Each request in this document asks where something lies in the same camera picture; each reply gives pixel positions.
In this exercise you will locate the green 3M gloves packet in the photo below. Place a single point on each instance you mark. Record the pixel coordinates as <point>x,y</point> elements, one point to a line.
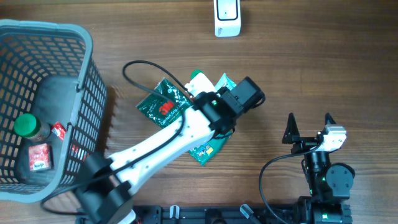
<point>163,112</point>

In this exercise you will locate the green lid glass jar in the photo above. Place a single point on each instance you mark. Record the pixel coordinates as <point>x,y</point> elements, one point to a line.
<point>31,127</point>

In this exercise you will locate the red stick sachet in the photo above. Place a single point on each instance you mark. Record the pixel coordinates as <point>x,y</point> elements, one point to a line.
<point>59,130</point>

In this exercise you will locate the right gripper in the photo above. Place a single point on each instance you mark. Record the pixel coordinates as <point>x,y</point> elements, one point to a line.
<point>291,135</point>

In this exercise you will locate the grey plastic mesh basket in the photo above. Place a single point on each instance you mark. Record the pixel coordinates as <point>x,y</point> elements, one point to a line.
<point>47,70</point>

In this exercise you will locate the white teal tissue packet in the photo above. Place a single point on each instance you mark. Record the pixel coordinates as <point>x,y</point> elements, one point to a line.
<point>225,81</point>

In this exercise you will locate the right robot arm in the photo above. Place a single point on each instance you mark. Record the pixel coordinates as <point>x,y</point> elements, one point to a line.
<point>329,183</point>

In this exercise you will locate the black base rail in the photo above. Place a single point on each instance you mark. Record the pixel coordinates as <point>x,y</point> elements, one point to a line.
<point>243,214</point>

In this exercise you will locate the white barcode scanner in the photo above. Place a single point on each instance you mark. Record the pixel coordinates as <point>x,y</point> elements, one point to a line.
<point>227,15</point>

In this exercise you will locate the red square snack packet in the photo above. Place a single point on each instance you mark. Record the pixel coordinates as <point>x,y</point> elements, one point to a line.
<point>39,157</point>

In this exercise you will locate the sriracha chilli sauce bottle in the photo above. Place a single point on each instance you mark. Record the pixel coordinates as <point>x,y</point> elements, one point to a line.
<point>195,73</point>

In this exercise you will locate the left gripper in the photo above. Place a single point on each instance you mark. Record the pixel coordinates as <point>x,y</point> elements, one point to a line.
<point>225,90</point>

